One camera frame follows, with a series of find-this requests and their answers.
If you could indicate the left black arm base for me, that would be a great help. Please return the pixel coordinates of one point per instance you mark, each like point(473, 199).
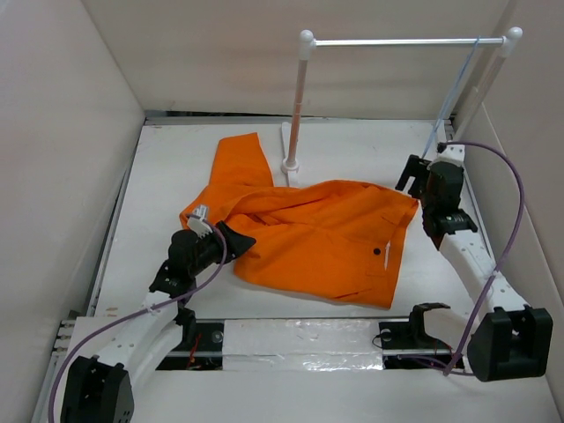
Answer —
point(205, 353)

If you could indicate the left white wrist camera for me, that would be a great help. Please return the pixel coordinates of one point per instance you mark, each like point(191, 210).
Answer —
point(197, 221)

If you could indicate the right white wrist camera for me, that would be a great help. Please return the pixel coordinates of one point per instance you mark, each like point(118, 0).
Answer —
point(452, 154)

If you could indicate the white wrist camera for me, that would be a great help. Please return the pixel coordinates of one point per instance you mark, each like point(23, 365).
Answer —
point(197, 221)
point(452, 154)

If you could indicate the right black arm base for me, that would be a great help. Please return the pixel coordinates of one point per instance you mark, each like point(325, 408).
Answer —
point(405, 343)

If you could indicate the light blue wire hanger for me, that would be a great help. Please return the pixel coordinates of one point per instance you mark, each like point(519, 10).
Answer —
point(450, 97)

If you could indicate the white clothes rack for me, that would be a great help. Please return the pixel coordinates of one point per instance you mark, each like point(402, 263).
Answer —
point(506, 45)

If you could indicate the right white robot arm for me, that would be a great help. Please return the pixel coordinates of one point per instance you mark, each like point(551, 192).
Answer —
point(503, 337)

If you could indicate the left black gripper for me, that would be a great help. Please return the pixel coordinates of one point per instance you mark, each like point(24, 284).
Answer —
point(236, 243)

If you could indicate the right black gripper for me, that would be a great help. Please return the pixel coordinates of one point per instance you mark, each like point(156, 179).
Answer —
point(416, 167)

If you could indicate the orange trousers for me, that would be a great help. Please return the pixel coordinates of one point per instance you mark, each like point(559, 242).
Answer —
point(338, 240)

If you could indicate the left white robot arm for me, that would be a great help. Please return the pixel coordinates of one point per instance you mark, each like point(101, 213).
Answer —
point(101, 388)

